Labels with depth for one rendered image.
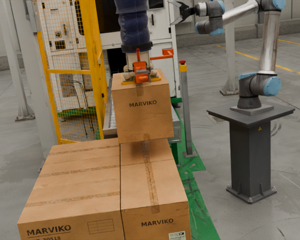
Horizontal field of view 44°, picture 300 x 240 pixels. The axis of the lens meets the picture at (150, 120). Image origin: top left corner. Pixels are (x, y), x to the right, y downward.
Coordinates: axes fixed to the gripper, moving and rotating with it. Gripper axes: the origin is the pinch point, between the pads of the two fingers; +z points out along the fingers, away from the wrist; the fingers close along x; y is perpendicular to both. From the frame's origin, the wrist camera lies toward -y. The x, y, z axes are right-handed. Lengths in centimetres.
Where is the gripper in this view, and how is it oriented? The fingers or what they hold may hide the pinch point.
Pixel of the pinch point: (168, 13)
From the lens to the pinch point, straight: 252.1
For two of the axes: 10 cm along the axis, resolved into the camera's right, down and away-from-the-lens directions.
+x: -1.0, -9.4, -3.2
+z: -9.9, 1.2, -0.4
